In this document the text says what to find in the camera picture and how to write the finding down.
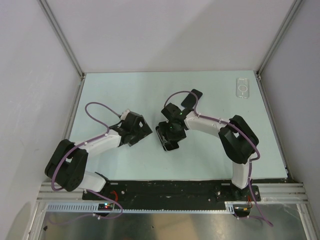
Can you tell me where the white slotted cable duct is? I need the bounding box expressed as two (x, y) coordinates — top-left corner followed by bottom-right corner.
(46, 201), (237, 215)

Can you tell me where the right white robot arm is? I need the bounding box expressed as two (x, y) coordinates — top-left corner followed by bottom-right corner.
(155, 108), (261, 201)

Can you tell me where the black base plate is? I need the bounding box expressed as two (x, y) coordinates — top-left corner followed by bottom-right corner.
(82, 180), (261, 211)

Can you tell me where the aluminium corner post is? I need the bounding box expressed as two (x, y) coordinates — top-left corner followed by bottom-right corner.
(256, 0), (305, 76)
(37, 0), (85, 79)

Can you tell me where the aluminium frame rail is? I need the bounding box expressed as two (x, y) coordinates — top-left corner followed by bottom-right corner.
(256, 183), (309, 204)

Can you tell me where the clear phone case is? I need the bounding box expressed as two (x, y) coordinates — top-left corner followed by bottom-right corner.
(235, 78), (250, 99)

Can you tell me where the dark blue smartphone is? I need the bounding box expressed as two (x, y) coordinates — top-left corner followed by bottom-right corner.
(181, 89), (203, 109)

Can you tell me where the right aluminium corner post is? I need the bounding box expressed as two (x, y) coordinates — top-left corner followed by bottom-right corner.
(256, 0), (305, 76)

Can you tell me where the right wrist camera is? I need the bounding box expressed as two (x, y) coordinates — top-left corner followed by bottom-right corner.
(161, 103), (189, 122)

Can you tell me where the left aluminium corner post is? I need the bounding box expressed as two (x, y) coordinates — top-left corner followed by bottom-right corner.
(37, 0), (85, 79)

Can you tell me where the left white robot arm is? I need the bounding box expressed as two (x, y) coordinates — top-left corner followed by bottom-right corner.
(44, 110), (153, 200)

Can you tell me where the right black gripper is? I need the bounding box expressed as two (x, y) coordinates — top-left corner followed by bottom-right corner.
(159, 119), (187, 145)

